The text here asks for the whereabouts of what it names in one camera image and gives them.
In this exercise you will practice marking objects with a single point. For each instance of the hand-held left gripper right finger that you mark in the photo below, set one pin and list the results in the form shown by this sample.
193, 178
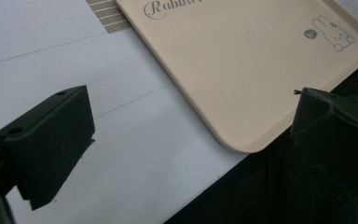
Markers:
329, 124

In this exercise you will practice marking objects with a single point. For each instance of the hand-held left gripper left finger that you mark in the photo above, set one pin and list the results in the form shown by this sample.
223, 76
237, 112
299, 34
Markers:
48, 140

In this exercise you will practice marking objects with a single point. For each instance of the beige tray with rabbit print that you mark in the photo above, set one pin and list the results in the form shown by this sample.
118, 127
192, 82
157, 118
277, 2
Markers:
245, 71

